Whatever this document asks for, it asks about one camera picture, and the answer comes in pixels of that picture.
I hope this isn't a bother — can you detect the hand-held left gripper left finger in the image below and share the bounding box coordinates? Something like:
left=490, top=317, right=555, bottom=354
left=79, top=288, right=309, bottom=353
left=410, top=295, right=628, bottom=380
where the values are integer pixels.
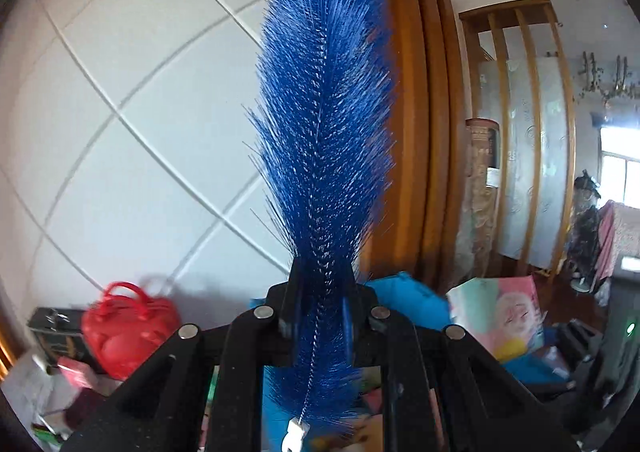
left=60, top=257, right=307, bottom=452

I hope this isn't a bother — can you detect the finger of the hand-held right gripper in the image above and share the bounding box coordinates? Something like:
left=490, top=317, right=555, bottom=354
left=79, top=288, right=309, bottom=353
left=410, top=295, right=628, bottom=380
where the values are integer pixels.
left=552, top=319, right=603, bottom=363

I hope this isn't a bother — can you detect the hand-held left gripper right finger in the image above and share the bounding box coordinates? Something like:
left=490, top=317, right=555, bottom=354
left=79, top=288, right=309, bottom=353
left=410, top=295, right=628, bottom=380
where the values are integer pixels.
left=344, top=279, right=581, bottom=452

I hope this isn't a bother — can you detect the blue fabric storage bin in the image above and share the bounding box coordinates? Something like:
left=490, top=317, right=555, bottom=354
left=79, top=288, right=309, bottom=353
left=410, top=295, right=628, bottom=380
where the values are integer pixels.
left=250, top=272, right=573, bottom=452

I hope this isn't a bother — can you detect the blue bristle brush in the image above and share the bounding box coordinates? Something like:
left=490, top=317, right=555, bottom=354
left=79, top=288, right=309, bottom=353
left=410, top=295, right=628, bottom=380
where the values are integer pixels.
left=245, top=0, right=398, bottom=452

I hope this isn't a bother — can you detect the colourful picture board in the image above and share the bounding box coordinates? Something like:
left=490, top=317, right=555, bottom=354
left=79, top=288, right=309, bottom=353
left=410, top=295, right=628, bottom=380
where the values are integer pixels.
left=446, top=276, right=546, bottom=363

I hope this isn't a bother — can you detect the dark draped stand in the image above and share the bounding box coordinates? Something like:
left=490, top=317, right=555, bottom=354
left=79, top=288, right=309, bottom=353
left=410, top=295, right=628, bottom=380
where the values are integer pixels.
left=567, top=172, right=608, bottom=293

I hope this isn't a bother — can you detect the pink patterned cloth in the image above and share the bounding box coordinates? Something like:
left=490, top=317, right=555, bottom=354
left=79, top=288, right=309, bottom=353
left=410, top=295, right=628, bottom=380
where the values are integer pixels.
left=597, top=199, right=640, bottom=283

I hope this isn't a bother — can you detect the red plastic handbag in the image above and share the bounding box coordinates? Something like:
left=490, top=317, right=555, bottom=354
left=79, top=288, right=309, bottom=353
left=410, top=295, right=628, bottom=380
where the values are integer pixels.
left=81, top=281, right=182, bottom=380

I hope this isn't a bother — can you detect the rolled patterned mat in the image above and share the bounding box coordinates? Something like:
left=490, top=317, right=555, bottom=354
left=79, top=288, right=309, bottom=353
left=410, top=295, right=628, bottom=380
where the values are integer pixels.
left=465, top=117, right=503, bottom=278

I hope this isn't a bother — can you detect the window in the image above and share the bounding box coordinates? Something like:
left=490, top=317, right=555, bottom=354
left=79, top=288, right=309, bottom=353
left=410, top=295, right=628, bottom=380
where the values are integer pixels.
left=597, top=125, right=640, bottom=208

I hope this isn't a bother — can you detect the wooden slatted room divider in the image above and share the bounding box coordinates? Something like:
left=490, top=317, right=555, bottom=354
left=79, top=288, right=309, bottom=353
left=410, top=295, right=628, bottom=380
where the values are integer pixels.
left=459, top=0, right=576, bottom=278

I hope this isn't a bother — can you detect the small pink box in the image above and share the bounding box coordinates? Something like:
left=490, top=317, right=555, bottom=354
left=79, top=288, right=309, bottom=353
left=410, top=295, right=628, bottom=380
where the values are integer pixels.
left=56, top=357, right=96, bottom=390

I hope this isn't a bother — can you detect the purple cloth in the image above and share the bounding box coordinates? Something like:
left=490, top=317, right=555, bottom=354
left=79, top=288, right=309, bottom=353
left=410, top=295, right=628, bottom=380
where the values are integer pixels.
left=65, top=389, right=108, bottom=433

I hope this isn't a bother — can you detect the dark rectangular box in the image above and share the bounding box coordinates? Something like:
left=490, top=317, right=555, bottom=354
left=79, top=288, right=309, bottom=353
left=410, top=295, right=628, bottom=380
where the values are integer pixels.
left=26, top=307, right=101, bottom=373

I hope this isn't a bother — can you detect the hanging vine decoration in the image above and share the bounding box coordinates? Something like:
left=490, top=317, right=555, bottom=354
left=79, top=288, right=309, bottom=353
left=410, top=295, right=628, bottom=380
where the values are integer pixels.
left=575, top=52, right=640, bottom=103

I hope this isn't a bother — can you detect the white plastic bag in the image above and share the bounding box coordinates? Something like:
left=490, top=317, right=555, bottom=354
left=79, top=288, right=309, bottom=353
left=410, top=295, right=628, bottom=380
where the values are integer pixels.
left=0, top=352, right=66, bottom=413

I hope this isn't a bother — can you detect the wooden wall frame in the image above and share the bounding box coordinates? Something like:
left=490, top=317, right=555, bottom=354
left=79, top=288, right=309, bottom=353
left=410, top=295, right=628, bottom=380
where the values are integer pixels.
left=370, top=0, right=468, bottom=288

